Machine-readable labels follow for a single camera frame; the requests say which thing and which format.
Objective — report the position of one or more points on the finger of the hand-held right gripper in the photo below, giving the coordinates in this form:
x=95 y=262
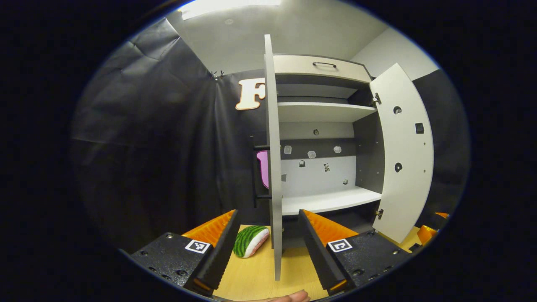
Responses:
x=442 y=215
x=427 y=235

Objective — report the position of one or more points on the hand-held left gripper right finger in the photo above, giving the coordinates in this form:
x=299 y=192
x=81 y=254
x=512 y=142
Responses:
x=321 y=260

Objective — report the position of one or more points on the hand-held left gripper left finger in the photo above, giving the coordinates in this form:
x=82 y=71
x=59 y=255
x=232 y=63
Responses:
x=216 y=260

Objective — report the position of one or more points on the white shoe cabinet door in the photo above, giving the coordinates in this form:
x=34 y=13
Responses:
x=273 y=126
x=405 y=167

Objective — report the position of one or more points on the white double-door shoe cabinet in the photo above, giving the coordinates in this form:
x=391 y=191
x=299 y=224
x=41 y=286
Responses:
x=319 y=176

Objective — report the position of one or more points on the white cabinet drawer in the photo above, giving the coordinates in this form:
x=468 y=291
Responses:
x=302 y=66

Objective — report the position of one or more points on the watermelon slice toy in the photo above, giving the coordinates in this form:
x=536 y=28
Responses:
x=247 y=241

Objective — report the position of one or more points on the ceiling light panel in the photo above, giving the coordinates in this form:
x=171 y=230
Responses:
x=230 y=6

